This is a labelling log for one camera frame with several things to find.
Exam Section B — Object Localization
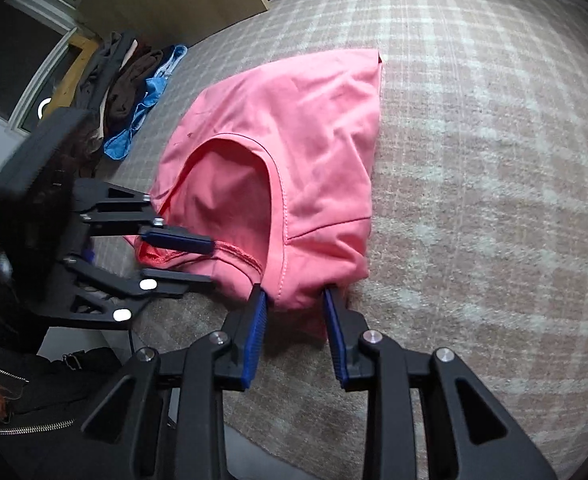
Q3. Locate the blue garment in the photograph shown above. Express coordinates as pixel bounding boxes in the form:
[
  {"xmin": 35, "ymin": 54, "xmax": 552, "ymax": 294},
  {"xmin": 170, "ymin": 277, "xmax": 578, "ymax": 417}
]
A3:
[{"xmin": 104, "ymin": 45, "xmax": 189, "ymax": 161}]

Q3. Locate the person's black jacket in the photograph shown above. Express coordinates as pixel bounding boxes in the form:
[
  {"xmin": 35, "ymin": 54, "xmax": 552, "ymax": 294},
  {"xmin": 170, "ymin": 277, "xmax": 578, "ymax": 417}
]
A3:
[{"xmin": 0, "ymin": 285, "xmax": 139, "ymax": 480}]

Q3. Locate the pink t-shirt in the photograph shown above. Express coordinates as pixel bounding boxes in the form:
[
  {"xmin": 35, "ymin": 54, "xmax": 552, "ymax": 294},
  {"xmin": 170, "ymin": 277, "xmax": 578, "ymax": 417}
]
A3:
[{"xmin": 134, "ymin": 49, "xmax": 385, "ymax": 343}]

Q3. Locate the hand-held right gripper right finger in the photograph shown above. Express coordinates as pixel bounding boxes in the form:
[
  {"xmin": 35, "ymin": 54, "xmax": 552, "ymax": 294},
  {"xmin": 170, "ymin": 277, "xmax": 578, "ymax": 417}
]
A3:
[{"xmin": 322, "ymin": 286, "xmax": 560, "ymax": 480}]

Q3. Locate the yellow wooden headboard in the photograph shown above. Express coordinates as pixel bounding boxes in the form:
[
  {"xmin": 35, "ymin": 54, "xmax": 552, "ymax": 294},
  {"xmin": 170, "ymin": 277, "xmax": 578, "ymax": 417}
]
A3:
[{"xmin": 48, "ymin": 35, "xmax": 99, "ymax": 111}]

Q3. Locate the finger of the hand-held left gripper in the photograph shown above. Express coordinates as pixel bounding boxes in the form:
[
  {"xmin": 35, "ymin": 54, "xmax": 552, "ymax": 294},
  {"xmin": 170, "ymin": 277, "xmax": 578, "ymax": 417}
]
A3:
[
  {"xmin": 48, "ymin": 255, "xmax": 215, "ymax": 330},
  {"xmin": 74, "ymin": 180, "xmax": 215, "ymax": 256}
]

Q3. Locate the light wooden board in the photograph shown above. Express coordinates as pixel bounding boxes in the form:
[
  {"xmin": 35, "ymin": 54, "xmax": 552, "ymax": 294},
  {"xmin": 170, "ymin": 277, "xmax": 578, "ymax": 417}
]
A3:
[{"xmin": 76, "ymin": 0, "xmax": 271, "ymax": 51}]

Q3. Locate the brown garment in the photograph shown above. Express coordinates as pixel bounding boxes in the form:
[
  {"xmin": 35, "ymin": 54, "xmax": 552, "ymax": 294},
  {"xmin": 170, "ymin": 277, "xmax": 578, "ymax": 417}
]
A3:
[{"xmin": 106, "ymin": 47, "xmax": 167, "ymax": 138}]

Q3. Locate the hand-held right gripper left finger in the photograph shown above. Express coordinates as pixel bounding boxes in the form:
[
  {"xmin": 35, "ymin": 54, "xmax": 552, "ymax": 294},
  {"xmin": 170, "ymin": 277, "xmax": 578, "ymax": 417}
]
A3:
[{"xmin": 48, "ymin": 284, "xmax": 269, "ymax": 480}]

